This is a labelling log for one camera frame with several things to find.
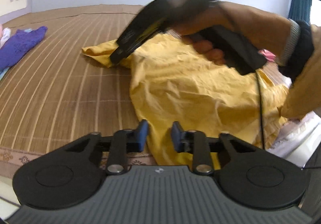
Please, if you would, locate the person's right forearm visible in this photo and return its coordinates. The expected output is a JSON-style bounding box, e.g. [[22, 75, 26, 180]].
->
[[277, 18, 321, 119]]

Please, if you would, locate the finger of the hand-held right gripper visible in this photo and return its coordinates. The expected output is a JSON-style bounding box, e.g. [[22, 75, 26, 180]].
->
[[110, 0, 168, 64]]

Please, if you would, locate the red striped folded cloth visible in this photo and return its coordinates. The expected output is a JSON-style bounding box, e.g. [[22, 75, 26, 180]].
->
[[259, 49, 276, 63]]

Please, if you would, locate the purple garment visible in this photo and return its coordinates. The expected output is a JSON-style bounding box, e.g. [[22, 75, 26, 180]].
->
[[0, 26, 48, 70]]

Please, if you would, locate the black cable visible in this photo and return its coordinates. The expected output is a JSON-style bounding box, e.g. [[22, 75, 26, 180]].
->
[[254, 71, 266, 150]]

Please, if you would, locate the light pink garment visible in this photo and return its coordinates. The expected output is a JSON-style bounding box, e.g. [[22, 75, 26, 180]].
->
[[0, 23, 12, 47]]

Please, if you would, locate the bamboo bed mat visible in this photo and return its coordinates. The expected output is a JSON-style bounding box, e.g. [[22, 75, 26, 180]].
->
[[0, 4, 291, 179]]

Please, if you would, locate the person's right hand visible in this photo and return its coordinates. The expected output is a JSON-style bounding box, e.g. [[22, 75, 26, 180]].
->
[[175, 1, 293, 66]]

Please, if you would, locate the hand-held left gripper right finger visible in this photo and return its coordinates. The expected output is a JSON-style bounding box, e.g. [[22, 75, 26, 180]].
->
[[171, 121, 261, 175]]

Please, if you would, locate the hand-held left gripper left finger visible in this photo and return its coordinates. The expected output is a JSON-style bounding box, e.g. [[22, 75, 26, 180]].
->
[[63, 120, 150, 175]]

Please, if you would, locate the white bed sheet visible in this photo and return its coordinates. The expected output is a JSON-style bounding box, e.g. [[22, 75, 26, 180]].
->
[[266, 111, 321, 162]]

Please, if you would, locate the yellow garment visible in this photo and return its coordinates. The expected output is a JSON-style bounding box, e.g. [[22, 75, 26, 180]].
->
[[82, 32, 291, 167]]

